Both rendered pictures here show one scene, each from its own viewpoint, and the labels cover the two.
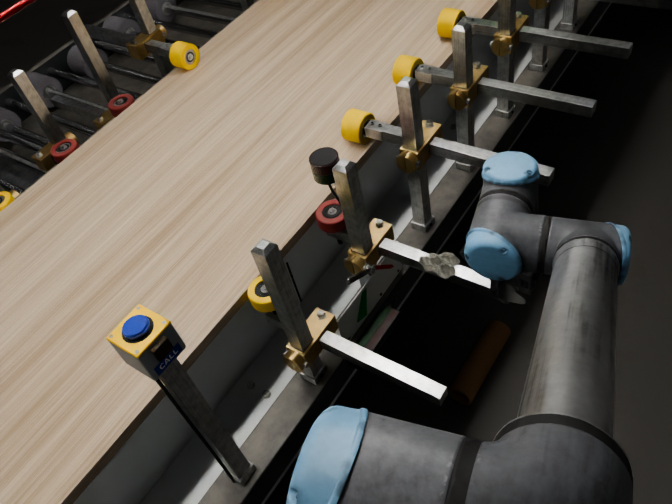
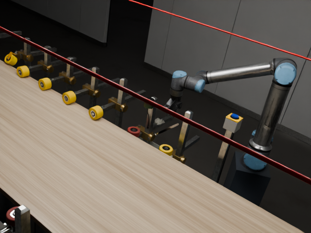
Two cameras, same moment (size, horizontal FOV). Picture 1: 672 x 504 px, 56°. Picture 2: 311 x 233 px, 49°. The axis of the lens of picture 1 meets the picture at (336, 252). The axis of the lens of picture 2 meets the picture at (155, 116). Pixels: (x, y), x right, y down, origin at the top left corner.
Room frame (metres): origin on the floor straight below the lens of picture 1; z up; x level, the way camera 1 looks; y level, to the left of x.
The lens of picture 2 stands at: (1.38, 1.75, 2.01)
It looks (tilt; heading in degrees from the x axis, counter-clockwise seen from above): 29 degrees down; 256
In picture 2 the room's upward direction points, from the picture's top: 11 degrees clockwise
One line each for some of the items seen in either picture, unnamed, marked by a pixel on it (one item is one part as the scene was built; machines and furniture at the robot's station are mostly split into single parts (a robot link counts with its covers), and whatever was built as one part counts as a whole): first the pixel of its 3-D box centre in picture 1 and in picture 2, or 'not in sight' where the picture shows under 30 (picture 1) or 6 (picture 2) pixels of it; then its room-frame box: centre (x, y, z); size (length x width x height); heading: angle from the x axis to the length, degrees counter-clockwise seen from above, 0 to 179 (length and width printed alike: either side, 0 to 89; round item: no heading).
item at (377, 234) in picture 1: (368, 247); (144, 133); (0.97, -0.07, 0.84); 0.14 x 0.06 x 0.05; 134
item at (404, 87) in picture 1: (416, 165); (119, 111); (1.13, -0.24, 0.91); 0.04 x 0.04 x 0.48; 44
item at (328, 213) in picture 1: (336, 226); (132, 136); (1.05, -0.02, 0.85); 0.08 x 0.08 x 0.11
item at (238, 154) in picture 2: not in sight; (240, 193); (0.11, -0.12, 0.30); 0.25 x 0.25 x 0.60; 71
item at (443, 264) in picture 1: (439, 259); (158, 120); (0.86, -0.21, 0.87); 0.09 x 0.07 x 0.02; 44
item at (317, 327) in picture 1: (310, 340); (175, 156); (0.79, 0.10, 0.80); 0.14 x 0.06 x 0.05; 134
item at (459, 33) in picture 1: (464, 109); (93, 98); (1.30, -0.42, 0.89); 0.04 x 0.04 x 0.48; 44
